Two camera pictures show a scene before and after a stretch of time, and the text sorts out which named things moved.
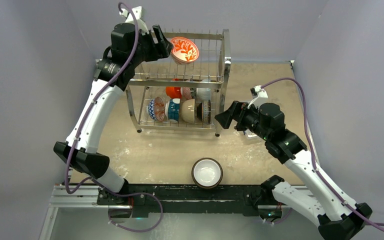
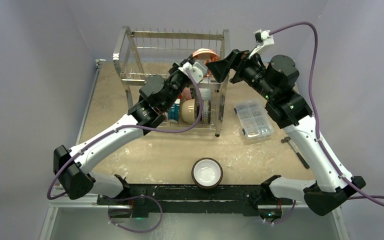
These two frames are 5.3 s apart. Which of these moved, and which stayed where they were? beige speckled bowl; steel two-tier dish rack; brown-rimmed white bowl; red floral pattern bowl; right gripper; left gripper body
Moved: red floral pattern bowl; right gripper; left gripper body
Stayed: beige speckled bowl; steel two-tier dish rack; brown-rimmed white bowl
